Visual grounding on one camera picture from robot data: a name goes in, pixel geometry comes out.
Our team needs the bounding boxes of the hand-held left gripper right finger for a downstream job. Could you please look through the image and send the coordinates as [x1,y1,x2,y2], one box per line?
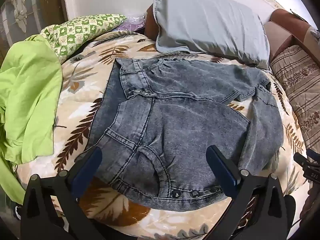
[206,144,296,240]

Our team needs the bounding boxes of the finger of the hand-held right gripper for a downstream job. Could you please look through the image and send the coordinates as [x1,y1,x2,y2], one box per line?
[293,148,320,183]

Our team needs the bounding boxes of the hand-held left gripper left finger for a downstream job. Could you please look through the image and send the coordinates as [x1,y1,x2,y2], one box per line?
[21,146,106,240]

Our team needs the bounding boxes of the grey-blue denim pants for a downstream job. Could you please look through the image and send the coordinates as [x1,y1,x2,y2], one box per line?
[75,57,284,210]

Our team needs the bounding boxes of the cream leaf print blanket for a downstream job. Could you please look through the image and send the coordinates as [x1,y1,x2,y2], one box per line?
[15,31,312,240]

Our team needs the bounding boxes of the brown striped floral pillow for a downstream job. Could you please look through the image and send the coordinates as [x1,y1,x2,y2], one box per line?
[271,45,320,153]

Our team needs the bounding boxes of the lime green cloth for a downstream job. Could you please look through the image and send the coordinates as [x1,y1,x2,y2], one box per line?
[0,34,63,205]

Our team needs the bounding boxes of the green checkered pillow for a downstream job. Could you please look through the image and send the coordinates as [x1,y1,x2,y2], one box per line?
[40,14,128,64]

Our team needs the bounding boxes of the brown patchwork cushion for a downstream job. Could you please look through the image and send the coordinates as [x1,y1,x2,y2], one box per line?
[262,8,320,64]

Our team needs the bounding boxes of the purple plastic bag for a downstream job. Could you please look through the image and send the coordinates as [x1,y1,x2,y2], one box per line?
[117,16,147,32]

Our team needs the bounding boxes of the grey pillow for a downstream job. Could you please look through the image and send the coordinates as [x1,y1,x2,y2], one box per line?
[152,0,271,70]

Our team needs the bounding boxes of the dark brown pillow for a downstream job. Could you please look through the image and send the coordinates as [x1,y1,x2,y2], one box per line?
[144,4,161,40]

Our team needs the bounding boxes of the patterned glass door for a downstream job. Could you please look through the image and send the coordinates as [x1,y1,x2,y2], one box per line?
[0,0,34,53]

